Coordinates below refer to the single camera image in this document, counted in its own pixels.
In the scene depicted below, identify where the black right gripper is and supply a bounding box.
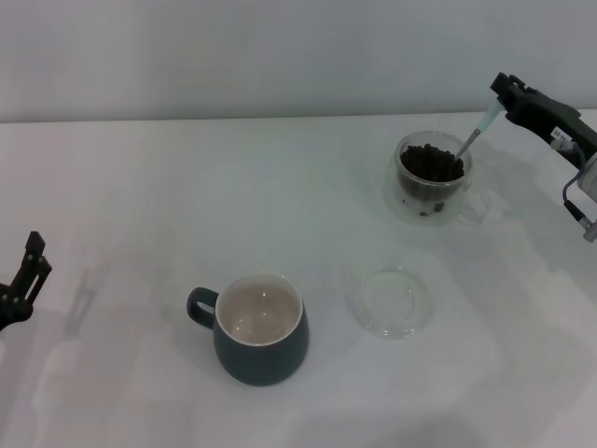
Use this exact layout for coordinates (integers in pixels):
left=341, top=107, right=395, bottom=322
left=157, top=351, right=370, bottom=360
left=489, top=72, right=597, bottom=164

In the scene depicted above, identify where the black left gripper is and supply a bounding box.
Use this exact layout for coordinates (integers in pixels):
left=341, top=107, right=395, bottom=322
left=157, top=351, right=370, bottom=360
left=0, top=231, right=53, bottom=332

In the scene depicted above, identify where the blue-handled metal spoon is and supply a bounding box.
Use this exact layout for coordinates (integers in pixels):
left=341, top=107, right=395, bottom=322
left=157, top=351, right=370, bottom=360
left=454, top=105, right=504, bottom=162

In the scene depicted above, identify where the dark grey ceramic mug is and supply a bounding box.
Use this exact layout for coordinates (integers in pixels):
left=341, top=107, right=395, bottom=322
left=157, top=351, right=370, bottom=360
left=187, top=273, right=310, bottom=387

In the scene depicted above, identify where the pile of coffee beans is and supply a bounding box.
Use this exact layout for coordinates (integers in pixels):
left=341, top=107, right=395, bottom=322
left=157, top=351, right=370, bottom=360
left=396, top=143, right=465, bottom=203

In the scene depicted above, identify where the double-walled glass cup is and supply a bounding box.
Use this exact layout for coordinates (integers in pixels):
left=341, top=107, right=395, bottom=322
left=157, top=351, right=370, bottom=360
left=382, top=131, right=493, bottom=229

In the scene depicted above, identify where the clear glass saucer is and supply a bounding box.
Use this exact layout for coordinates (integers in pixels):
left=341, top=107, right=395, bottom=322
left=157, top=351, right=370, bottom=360
left=344, top=265, right=435, bottom=342

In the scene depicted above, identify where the grey right arm cable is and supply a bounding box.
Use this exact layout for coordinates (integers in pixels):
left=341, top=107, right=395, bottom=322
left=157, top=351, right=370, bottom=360
left=562, top=175, right=588, bottom=220

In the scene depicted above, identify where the silver cable connector plug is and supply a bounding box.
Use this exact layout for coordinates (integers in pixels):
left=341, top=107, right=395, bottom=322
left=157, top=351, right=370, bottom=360
left=577, top=212, right=597, bottom=243

